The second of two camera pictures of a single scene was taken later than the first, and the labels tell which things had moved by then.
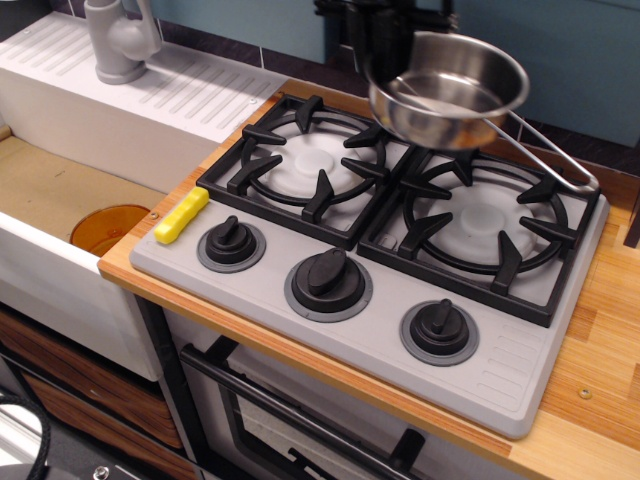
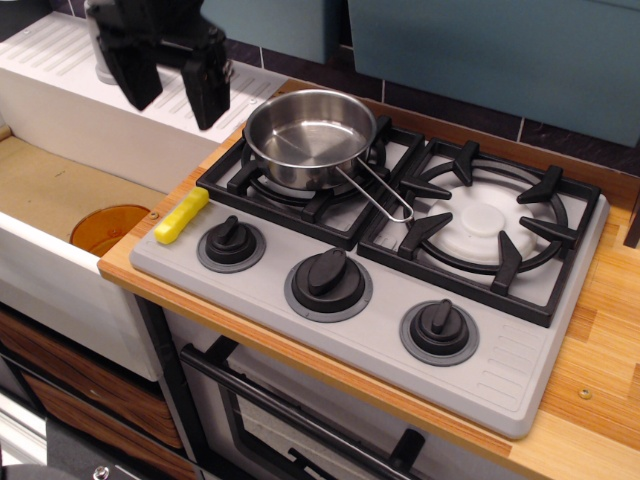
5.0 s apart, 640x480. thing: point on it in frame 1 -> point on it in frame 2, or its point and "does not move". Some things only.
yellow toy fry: (171, 228) does not move
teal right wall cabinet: (581, 59) does not move
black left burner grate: (320, 171) does not move
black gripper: (383, 31) -> (138, 34)
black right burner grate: (505, 232) does not move
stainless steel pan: (452, 87) -> (305, 138)
